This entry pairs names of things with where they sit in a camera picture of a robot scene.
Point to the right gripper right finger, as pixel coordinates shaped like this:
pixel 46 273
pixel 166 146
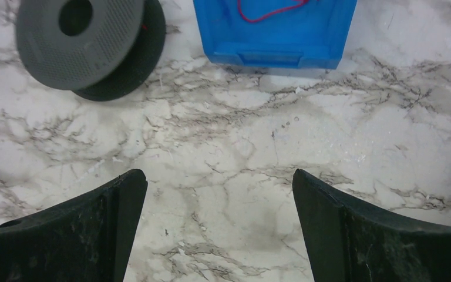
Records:
pixel 349 239

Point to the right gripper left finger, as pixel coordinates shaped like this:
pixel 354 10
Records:
pixel 86 238

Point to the black round spool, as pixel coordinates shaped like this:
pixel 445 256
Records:
pixel 99 50

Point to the blue plastic bin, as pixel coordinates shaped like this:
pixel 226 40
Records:
pixel 275 34

